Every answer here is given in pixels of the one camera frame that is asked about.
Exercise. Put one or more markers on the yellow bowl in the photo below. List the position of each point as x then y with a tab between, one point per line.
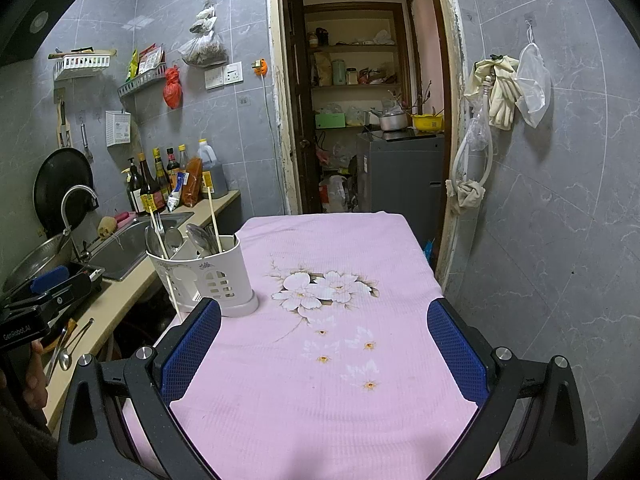
427	122

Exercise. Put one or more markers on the grey wall shelf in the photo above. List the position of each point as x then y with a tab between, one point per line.
142	82

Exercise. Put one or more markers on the white wall basket rack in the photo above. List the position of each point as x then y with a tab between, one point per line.
82	62

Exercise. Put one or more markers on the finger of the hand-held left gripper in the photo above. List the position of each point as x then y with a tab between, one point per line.
50	279
67	292

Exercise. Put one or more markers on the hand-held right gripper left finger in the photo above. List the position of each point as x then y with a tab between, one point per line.
192	352

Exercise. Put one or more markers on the small metal spoon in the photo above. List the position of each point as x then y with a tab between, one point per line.
65	360

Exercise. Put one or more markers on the clear bottle with yellow cap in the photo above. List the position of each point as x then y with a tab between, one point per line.
183	157

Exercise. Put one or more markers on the dark wooden door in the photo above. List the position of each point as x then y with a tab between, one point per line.
300	110

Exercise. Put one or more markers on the white plastic jug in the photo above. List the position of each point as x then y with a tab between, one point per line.
334	194

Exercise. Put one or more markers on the loofah sponge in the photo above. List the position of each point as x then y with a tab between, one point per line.
106	227

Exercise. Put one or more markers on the black frying pan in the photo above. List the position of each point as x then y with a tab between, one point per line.
55	185

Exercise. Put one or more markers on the beige kitchen countertop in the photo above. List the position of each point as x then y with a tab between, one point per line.
115	305

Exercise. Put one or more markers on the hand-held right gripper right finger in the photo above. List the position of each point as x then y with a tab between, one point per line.
457	355

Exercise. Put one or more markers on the dark pump bottle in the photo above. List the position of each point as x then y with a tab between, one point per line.
134	190

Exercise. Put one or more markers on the large cooking oil jug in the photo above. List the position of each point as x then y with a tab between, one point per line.
212	172

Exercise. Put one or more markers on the worn door frame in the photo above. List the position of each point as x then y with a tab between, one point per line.
277	110

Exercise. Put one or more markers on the metal peeler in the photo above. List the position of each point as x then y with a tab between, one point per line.
86	142

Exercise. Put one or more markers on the red plastic bag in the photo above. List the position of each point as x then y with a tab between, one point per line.
172	90

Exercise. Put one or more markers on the blue and white packet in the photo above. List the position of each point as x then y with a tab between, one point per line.
176	195

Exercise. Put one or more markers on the person's left hand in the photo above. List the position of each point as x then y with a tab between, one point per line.
36	375

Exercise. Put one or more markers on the person's left forearm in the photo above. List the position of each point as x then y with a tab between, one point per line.
20	445

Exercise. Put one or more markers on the snack packets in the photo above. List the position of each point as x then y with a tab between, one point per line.
147	62

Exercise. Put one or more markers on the metal basin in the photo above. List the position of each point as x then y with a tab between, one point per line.
35	260

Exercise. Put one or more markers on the metal chopsticks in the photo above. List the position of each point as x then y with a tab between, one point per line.
56	355

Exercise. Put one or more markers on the orange noodle packet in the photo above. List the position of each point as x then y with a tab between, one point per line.
192	185

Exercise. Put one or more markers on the dark bottle with yellow cap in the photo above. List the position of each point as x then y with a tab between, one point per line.
160	172

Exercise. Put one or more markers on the green box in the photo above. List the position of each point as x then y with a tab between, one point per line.
330	121

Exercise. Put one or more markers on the dark bottle with red cap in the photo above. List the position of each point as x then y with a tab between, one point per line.
173	165

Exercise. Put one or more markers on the black range hood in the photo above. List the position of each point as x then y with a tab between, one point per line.
40	5

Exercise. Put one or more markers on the white wall switch and socket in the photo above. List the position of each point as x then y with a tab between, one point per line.
223	75

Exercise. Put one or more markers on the soy sauce bottle yellow label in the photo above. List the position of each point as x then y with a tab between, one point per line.
150	192

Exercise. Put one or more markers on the metal pot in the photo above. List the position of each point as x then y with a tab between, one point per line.
392	121

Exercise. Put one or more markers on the wooden board with knife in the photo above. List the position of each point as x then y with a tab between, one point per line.
62	120

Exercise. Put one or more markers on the clear hanging plastic bag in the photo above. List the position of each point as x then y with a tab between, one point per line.
532	85

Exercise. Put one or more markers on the cream rubber gloves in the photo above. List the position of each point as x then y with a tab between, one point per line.
500	90

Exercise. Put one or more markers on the white plastic utensil holder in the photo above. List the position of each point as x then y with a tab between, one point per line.
215	280

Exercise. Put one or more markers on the clear bag of dried goods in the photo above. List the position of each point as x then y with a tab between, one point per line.
202	47

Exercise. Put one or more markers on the steel sink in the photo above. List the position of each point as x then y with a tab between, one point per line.
140	245

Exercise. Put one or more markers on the small white wall basket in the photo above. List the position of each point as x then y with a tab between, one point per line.
118	129

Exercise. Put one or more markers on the grey cabinet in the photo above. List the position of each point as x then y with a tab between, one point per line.
400	185

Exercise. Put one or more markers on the pink floral tablecloth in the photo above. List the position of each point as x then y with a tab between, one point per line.
300	410

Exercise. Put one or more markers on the wooden shelf unit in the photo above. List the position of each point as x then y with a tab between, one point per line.
352	45

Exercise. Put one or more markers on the metal faucet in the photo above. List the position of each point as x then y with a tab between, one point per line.
75	189

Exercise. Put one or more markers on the tied cloth rag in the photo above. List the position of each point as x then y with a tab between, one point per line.
467	192

